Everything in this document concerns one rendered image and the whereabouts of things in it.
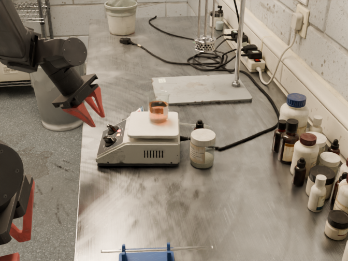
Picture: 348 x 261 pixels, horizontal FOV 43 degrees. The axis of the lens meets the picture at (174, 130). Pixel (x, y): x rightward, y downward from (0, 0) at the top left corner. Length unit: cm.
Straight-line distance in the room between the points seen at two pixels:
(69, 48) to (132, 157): 30
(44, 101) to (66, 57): 180
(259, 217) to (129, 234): 27
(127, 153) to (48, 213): 116
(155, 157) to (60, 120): 173
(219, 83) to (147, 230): 72
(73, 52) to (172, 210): 38
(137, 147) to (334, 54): 59
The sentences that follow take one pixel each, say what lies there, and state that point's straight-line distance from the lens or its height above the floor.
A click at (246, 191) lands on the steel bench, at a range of 101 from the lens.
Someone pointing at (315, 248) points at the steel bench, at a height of 75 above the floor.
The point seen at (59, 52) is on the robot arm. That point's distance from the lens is 91.
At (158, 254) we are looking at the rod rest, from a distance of 84.
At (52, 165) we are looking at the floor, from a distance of 248.
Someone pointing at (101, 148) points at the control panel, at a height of 79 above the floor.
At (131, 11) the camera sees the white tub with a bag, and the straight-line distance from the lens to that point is 196.
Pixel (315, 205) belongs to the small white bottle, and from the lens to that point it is 98.
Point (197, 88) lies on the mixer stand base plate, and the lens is 145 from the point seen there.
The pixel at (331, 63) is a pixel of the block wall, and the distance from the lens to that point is 129.
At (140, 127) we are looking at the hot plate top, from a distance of 106.
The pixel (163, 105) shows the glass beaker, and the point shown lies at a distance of 104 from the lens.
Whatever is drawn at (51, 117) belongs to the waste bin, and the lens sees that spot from 275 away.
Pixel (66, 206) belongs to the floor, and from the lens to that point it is 218.
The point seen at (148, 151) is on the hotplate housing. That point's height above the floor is 80.
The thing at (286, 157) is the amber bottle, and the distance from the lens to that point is 111.
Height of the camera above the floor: 136
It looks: 30 degrees down
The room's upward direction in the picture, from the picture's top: 1 degrees clockwise
